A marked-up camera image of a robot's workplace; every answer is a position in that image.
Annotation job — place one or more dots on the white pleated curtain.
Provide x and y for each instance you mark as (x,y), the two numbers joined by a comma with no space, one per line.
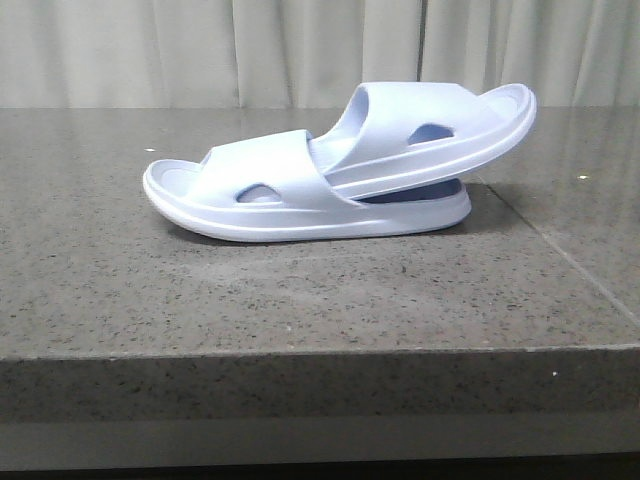
(310,53)

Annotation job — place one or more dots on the light blue slipper image-right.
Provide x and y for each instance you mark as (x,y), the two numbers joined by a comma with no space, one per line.
(267,189)

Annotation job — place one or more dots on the light blue slipper image-left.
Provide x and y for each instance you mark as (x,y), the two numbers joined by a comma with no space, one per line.
(395,136)

